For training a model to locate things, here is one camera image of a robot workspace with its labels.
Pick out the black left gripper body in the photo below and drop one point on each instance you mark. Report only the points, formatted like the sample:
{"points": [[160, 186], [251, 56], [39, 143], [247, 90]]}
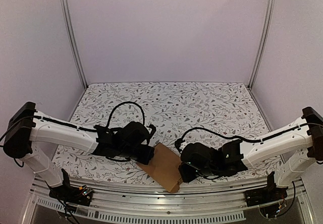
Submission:
{"points": [[142, 159]]}

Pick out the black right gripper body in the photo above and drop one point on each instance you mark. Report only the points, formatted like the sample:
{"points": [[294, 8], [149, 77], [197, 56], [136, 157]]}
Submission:
{"points": [[185, 173]]}

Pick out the brown cardboard box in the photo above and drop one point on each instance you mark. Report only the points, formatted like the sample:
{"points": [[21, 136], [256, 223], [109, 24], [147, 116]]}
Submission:
{"points": [[163, 168]]}

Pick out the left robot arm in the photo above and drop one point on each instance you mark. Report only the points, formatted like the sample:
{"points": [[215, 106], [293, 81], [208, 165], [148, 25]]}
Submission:
{"points": [[28, 127]]}

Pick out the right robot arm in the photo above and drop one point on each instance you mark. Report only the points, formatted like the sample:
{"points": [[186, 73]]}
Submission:
{"points": [[302, 136]]}

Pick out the floral patterned table mat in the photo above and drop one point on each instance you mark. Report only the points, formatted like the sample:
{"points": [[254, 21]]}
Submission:
{"points": [[225, 108]]}

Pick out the small green circuit board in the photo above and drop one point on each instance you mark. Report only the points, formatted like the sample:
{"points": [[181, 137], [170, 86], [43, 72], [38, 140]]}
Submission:
{"points": [[85, 191]]}

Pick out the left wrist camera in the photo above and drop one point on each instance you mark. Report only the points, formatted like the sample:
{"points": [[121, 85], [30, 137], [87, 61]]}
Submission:
{"points": [[153, 130]]}

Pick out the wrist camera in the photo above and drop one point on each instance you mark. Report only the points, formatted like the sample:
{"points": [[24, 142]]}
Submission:
{"points": [[180, 144], [153, 130]]}

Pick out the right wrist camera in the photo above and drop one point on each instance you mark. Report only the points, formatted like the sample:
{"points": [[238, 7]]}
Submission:
{"points": [[180, 144]]}

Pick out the aluminium front rail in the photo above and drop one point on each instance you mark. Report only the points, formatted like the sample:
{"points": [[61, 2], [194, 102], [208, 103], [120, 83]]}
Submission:
{"points": [[217, 202]]}

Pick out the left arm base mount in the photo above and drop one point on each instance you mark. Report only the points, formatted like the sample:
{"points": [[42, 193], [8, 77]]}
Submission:
{"points": [[69, 194]]}

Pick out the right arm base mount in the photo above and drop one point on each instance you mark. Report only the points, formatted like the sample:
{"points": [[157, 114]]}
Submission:
{"points": [[264, 195]]}

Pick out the left aluminium frame post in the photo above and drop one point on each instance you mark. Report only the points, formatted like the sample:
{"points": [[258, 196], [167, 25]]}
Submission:
{"points": [[73, 43]]}

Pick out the aluminium frame post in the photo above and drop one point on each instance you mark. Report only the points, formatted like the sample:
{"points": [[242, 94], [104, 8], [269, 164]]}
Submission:
{"points": [[73, 43], [262, 43]]}

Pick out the right aluminium frame post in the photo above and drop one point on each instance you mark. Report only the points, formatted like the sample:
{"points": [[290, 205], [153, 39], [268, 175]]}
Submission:
{"points": [[262, 43]]}

